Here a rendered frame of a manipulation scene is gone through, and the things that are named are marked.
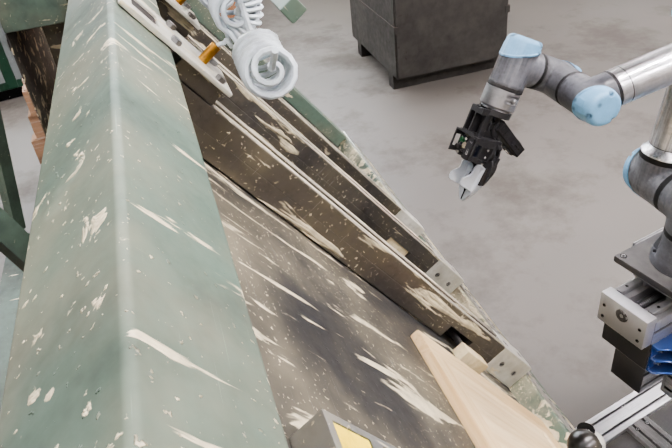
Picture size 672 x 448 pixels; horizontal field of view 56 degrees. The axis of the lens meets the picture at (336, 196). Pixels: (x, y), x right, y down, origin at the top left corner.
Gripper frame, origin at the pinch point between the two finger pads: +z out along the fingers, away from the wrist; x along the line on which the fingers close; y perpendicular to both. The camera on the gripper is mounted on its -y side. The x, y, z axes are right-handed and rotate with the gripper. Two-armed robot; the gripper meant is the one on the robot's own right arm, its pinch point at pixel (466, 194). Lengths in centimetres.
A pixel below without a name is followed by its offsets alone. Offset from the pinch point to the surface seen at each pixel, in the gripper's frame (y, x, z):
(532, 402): -18.4, 26.2, 37.8
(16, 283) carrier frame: 68, -109, 95
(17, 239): 85, -14, 24
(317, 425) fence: 73, 61, -2
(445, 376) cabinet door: 27.6, 36.3, 17.9
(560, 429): -18, 35, 37
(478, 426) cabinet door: 29, 46, 19
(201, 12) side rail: 26, -117, -8
